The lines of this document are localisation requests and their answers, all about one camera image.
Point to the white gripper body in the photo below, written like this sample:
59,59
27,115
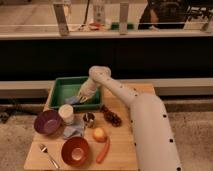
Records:
87,90

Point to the blue sponge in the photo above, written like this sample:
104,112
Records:
72,100

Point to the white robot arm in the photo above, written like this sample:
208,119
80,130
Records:
155,144

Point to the green plastic tray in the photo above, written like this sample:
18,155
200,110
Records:
66,87

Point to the white cup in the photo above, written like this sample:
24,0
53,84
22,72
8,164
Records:
66,113

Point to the dark grape bunch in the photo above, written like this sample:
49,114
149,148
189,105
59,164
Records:
111,117

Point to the grey-blue cloth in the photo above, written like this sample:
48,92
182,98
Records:
75,129

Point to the yellow apple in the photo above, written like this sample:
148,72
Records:
99,135

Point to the wooden board table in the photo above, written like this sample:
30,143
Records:
120,157

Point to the purple bowl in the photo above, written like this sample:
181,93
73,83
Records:
47,122

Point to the orange carrot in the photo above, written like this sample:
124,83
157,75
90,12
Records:
103,152

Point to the red bowl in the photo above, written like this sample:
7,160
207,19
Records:
75,151

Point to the silver fork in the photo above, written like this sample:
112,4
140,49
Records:
44,149

